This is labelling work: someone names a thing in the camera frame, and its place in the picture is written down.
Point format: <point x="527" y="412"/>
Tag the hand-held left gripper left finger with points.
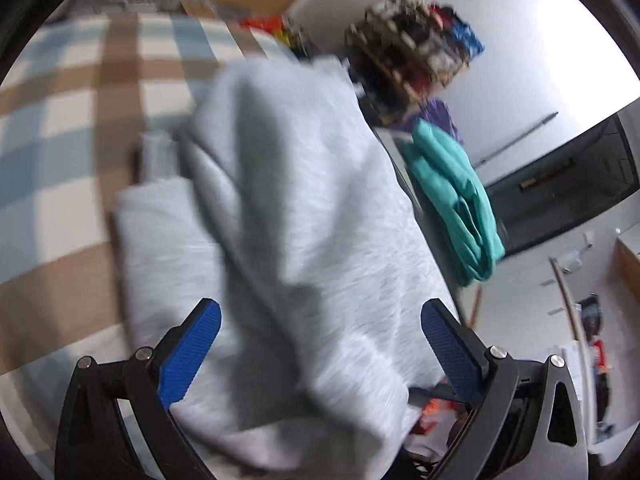
<point x="192" y="350"/>

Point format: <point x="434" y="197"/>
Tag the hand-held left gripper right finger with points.
<point x="452" y="355"/>

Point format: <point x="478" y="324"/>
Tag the light grey hoodie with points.
<point x="300" y="260"/>

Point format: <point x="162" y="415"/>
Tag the red plastic bag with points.
<point x="442" y="405"/>

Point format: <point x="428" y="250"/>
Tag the curved wooden stick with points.
<point x="575" y="320"/>

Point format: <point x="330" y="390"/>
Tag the teal sweatshirt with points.
<point x="460" y="200"/>

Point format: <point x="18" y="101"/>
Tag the wooden cabinet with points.
<point x="629" y="270"/>

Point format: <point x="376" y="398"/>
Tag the large black panel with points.
<point x="565" y="185"/>

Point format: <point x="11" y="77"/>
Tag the purple cloth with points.
<point x="440" y="117"/>

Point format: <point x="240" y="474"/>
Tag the plaid bed sheet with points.
<point x="65" y="135"/>

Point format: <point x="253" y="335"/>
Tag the wooden shoe rack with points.
<point x="395" y="75"/>

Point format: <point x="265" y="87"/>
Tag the orange plastic bag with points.
<point x="260" y="23"/>

